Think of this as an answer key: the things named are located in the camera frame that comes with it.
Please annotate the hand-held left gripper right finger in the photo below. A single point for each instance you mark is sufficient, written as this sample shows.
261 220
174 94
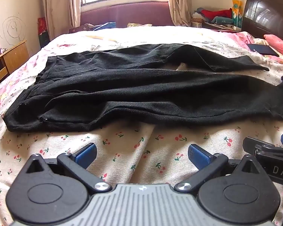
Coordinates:
199 156

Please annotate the brown bag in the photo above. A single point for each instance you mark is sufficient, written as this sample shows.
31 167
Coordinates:
81 27

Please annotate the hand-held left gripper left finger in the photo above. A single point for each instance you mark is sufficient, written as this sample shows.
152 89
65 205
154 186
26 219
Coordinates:
86 155

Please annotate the cherry print bed sheet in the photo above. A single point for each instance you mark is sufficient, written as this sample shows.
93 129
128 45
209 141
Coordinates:
132 146

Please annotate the yellow green tissue pack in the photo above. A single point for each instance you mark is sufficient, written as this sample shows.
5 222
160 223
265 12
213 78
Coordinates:
237 9

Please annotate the black pants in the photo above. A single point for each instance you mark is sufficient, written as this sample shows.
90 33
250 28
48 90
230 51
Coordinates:
132 87

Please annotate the purple upholstered bench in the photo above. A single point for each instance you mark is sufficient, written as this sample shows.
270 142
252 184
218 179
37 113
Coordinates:
132 14

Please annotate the pale yellow cloth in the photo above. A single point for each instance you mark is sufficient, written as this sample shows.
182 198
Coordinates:
139 24

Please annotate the red cloth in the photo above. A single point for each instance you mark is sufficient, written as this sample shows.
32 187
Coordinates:
214 13

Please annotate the dark wooden headboard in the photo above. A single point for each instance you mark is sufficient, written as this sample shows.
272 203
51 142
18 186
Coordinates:
266 14

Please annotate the blue cloth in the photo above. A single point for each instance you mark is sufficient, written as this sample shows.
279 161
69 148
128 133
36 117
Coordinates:
107 26

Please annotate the wooden cabinet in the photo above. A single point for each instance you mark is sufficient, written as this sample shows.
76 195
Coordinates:
13 56

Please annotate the red bag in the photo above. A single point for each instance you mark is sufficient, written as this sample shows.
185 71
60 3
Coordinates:
42 31

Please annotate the teal cloth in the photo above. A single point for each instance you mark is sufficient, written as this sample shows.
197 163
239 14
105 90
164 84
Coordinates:
222 20

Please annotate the beige curtain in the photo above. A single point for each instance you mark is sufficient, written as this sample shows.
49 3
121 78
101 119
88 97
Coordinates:
178 2
59 7

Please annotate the pink pillow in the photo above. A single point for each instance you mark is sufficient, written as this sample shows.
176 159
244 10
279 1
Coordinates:
280 43

